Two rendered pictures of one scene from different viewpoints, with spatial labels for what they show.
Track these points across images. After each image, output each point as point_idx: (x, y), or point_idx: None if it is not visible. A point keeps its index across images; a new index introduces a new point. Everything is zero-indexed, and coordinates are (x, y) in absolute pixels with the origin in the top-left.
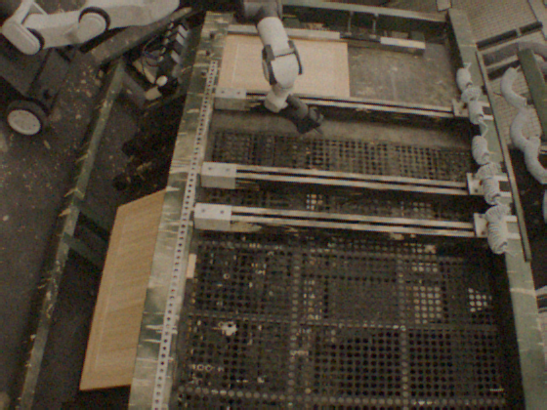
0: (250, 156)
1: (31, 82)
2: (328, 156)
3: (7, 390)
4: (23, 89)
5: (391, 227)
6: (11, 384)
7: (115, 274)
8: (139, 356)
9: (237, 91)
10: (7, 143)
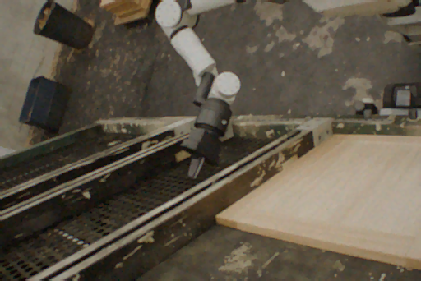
0: (226, 152)
1: (416, 82)
2: (164, 190)
3: (224, 163)
4: (403, 78)
5: (34, 180)
6: (227, 165)
7: None
8: (136, 117)
9: (312, 126)
10: (379, 110)
